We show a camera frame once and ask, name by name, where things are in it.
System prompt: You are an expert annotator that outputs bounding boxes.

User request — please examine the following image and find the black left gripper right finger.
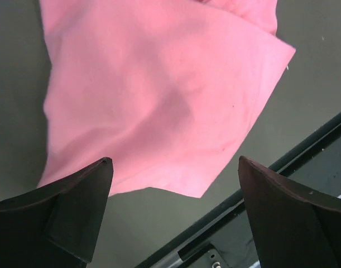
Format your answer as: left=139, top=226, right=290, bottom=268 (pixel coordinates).
left=238, top=156, right=341, bottom=268

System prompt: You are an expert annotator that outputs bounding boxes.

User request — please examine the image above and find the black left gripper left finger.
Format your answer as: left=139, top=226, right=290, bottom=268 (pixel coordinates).
left=0, top=157, right=113, bottom=267

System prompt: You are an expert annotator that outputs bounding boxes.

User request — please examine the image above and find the pink t-shirt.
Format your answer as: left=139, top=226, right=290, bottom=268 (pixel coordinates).
left=39, top=0, right=295, bottom=198

